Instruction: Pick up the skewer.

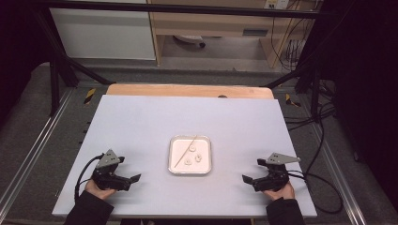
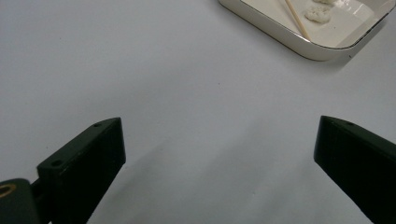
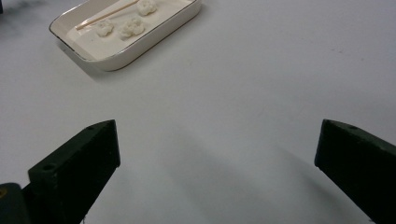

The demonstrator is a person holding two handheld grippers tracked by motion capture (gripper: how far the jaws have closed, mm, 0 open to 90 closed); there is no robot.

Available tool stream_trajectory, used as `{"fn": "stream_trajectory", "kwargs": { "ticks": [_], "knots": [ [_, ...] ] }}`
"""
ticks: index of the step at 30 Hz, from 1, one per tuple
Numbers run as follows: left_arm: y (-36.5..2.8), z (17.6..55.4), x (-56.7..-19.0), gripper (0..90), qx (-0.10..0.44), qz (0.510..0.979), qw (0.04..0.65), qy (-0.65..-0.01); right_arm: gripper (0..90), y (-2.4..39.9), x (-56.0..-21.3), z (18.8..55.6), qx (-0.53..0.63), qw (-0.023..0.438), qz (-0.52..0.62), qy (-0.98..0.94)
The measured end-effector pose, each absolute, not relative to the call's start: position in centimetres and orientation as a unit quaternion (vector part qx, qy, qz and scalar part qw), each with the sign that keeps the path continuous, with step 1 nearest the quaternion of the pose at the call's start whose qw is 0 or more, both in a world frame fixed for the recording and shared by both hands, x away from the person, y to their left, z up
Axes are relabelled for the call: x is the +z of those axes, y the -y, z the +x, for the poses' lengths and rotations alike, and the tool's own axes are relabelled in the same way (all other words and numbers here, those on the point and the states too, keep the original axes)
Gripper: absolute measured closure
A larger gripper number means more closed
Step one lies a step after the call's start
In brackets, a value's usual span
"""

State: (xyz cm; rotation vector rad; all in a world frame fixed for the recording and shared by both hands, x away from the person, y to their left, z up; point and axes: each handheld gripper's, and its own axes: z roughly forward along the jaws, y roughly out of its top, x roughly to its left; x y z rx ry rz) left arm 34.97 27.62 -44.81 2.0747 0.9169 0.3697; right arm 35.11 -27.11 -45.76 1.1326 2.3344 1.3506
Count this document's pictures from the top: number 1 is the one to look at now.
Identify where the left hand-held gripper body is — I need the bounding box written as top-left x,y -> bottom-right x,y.
91,148 -> 132,192

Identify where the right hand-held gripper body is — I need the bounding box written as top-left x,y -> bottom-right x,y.
253,152 -> 301,193

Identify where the square white tray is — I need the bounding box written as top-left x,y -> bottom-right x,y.
167,134 -> 213,175

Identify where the person's right hand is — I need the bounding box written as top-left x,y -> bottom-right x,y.
262,181 -> 297,202

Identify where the person's left hand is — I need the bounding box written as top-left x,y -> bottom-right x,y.
84,178 -> 117,201

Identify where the yellow black tape strip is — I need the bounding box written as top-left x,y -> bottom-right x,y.
83,88 -> 97,105
284,93 -> 302,108

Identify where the wooden table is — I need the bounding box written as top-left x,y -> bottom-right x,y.
106,82 -> 275,100

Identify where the white cabinet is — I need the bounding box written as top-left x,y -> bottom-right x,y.
49,7 -> 157,61

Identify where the office chair base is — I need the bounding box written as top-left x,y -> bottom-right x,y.
173,35 -> 207,49

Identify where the light wooden desk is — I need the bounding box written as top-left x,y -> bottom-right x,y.
146,0 -> 323,68

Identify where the left hand-held gripper black cable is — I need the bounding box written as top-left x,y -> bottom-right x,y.
73,153 -> 105,202

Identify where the hand-held gripper black cable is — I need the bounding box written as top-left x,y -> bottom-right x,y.
286,170 -> 344,216
73,153 -> 105,202

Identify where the right hand-held gripper black cable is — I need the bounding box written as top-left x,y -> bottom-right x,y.
286,170 -> 344,216

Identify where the aluminium floor rail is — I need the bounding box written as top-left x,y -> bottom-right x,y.
308,121 -> 369,225
0,88 -> 76,214

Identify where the black floor cable bundle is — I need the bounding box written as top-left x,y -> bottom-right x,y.
283,81 -> 338,132

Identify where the black frame stand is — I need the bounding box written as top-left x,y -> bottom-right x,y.
31,8 -> 116,117
264,62 -> 323,118

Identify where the hanging black cable bundle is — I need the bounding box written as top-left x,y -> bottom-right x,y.
270,8 -> 311,72

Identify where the white wall outlet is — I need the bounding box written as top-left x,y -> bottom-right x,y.
264,0 -> 290,10

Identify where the black frame crossbar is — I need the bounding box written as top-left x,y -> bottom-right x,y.
40,0 -> 323,20

